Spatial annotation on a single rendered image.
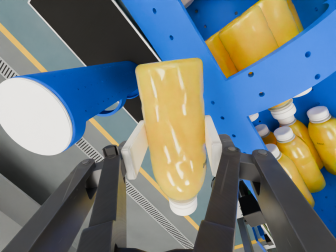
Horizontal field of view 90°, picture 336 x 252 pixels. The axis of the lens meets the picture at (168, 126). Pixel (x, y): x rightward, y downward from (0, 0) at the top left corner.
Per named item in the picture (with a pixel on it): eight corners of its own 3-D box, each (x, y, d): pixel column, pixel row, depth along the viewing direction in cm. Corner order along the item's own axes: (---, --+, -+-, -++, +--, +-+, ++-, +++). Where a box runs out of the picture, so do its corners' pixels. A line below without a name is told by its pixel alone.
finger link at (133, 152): (136, 180, 14) (127, 180, 14) (149, 142, 21) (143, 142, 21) (129, 149, 13) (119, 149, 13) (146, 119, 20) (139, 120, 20)
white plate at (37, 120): (-14, 123, 60) (-10, 122, 61) (54, 168, 64) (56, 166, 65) (2, 57, 48) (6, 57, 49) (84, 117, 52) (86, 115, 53)
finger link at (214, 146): (211, 144, 12) (222, 144, 12) (203, 115, 19) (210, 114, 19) (212, 177, 13) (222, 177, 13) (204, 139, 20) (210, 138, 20)
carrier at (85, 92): (106, 82, 140) (133, 103, 144) (-12, 122, 61) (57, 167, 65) (123, 52, 128) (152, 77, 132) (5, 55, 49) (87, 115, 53)
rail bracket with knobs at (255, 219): (257, 188, 69) (266, 209, 60) (264, 199, 71) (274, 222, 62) (234, 196, 73) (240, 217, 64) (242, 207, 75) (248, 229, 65)
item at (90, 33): (78, -52, 119) (63, -65, 105) (203, 110, 152) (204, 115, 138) (43, 7, 138) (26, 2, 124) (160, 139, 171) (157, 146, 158)
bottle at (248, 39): (211, 35, 31) (256, 114, 36) (221, 26, 24) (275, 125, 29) (245, 8, 30) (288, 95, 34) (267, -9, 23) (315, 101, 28)
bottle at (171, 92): (155, 58, 21) (171, 177, 28) (116, 61, 16) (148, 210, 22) (211, 50, 18) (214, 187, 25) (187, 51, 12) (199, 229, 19)
